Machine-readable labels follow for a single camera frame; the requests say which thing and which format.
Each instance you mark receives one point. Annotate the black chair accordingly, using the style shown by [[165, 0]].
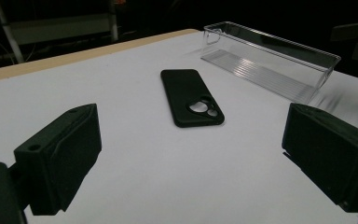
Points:
[[354, 34]]

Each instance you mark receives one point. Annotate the clear plastic tray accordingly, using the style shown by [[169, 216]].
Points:
[[261, 71]]

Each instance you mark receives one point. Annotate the white-legged desk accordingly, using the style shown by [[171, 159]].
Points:
[[59, 29]]

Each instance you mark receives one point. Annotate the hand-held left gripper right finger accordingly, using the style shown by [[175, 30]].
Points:
[[329, 155]]

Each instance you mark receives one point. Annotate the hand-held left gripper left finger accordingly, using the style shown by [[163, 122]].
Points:
[[59, 155]]

